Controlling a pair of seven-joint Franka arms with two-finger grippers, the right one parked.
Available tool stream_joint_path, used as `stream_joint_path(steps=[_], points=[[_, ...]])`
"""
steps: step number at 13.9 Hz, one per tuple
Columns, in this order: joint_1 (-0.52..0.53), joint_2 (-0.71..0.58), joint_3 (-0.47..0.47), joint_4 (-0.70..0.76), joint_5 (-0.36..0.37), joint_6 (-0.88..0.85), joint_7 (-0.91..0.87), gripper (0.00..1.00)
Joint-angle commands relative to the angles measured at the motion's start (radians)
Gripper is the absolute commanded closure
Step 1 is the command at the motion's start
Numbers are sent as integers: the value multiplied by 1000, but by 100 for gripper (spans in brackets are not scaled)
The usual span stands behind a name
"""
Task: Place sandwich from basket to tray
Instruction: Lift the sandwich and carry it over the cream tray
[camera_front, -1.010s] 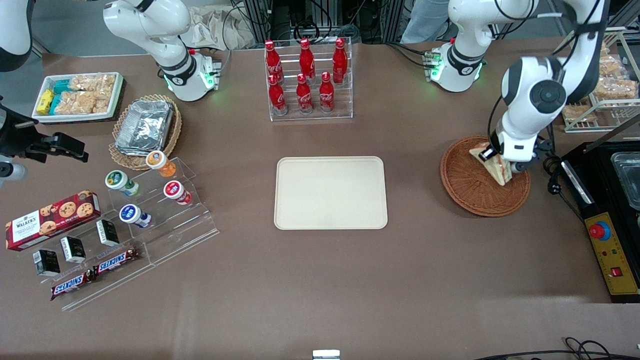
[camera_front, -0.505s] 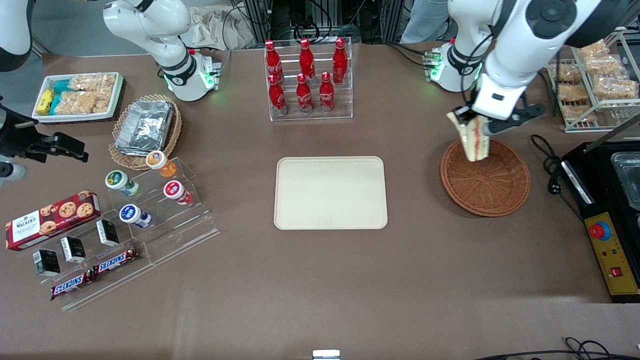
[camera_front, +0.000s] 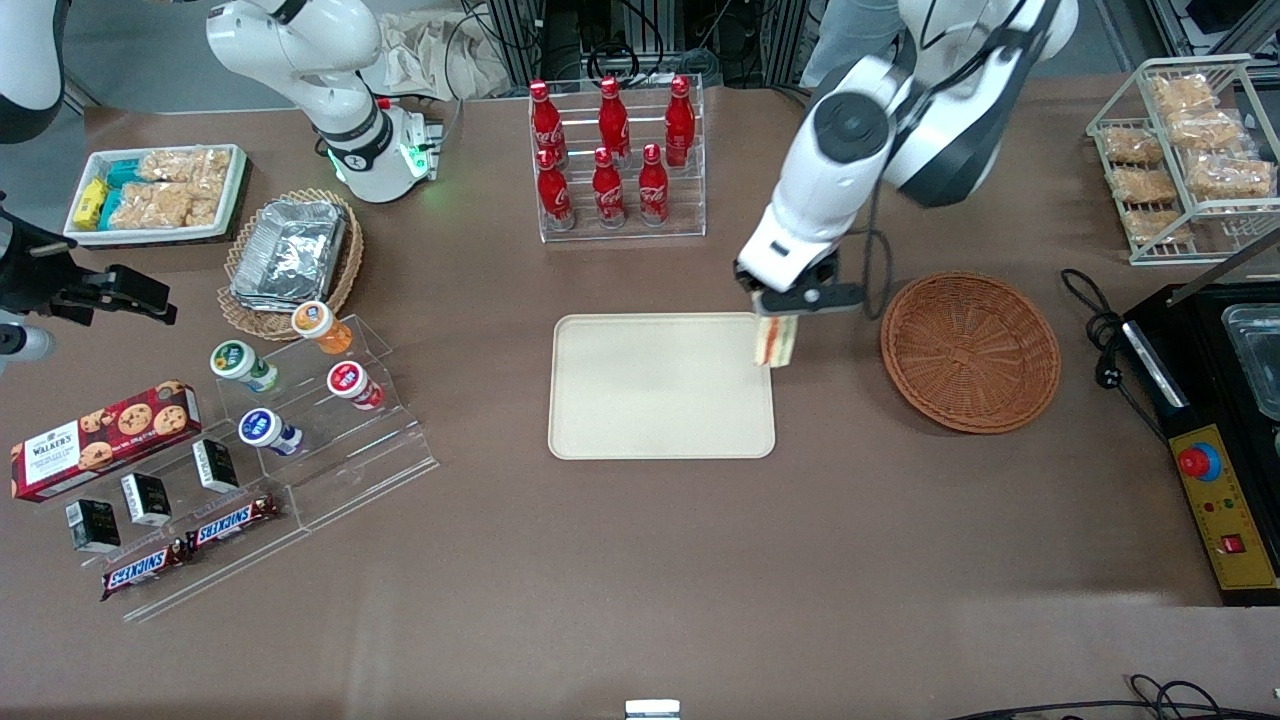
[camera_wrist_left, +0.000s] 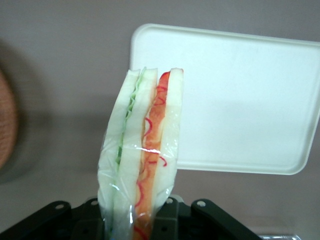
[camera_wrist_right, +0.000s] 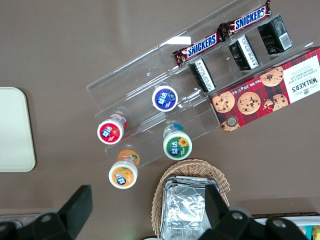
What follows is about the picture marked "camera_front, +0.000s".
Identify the oval light wicker basket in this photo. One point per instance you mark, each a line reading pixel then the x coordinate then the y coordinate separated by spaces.
pixel 350 255

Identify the orange lid yogurt cup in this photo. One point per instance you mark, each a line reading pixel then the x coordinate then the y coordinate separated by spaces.
pixel 318 325

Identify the white rectangular snack tray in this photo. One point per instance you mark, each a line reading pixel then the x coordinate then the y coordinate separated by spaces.
pixel 230 200

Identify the red Walkers cookie box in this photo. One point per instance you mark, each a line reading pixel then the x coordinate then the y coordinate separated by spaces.
pixel 100 440

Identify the beige crumpled cloth bag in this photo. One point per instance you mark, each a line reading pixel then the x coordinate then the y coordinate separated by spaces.
pixel 430 55

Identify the clear acrylic stepped stand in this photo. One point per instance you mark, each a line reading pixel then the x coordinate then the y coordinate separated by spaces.
pixel 370 460
pixel 200 575

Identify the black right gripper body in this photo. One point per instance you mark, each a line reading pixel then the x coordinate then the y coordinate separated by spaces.
pixel 40 272

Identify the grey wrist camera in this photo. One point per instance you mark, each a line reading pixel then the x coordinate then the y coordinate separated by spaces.
pixel 25 345
pixel 810 298

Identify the black countertop appliance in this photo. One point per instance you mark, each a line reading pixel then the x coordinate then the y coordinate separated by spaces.
pixel 1205 400

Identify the clear acrylic bottle rack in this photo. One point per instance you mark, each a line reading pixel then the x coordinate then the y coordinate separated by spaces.
pixel 620 236

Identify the teal snack pack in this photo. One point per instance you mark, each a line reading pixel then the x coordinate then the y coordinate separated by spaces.
pixel 110 208
pixel 125 173

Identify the clear rice cracker pack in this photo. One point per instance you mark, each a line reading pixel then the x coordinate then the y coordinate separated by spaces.
pixel 1183 93
pixel 1132 146
pixel 1230 178
pixel 1158 225
pixel 1143 185
pixel 165 205
pixel 1205 130
pixel 185 163

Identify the clear plastic container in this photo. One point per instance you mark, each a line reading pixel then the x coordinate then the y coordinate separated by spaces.
pixel 1255 355

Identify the stacked aluminium foil containers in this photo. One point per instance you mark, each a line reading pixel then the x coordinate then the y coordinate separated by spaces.
pixel 290 255

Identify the blue lid yogurt cup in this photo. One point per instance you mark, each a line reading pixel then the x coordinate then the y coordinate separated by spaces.
pixel 265 430

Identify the triangular sandwich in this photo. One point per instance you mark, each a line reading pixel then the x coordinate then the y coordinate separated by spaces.
pixel 776 342

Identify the grey metal bar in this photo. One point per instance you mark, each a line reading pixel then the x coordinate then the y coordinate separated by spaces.
pixel 1225 268

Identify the person in blue jeans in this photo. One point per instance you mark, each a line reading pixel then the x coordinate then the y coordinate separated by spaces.
pixel 845 30

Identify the yellow snack pack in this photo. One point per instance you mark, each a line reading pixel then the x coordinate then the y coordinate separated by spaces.
pixel 90 202

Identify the round brown wicker basket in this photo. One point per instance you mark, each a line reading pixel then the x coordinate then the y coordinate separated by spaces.
pixel 970 355

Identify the green lid yogurt cup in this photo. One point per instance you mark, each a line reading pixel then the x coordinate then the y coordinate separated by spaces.
pixel 238 362

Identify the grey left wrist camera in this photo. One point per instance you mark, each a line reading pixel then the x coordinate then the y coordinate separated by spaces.
pixel 810 298

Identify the red lid yogurt cup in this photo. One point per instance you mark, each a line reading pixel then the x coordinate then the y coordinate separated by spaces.
pixel 350 382

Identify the small black box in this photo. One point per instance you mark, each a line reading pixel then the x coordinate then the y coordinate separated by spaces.
pixel 216 465
pixel 147 498
pixel 93 525

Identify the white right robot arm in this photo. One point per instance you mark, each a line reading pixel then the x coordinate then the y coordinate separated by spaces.
pixel 300 50

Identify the cream plastic tray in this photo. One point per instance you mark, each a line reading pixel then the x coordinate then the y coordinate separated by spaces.
pixel 650 390

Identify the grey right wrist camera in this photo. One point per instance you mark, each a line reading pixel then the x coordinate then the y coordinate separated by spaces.
pixel 25 345

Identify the Snickers chocolate bar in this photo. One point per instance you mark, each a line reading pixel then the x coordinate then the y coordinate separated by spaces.
pixel 232 522
pixel 145 570

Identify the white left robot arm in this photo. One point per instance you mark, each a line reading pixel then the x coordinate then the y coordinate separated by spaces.
pixel 830 190

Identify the small white metal bracket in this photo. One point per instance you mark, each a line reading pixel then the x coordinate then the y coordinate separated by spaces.
pixel 652 710

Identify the red cola bottle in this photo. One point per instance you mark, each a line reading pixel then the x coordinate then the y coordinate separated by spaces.
pixel 546 120
pixel 654 195
pixel 608 195
pixel 613 120
pixel 555 195
pixel 680 125

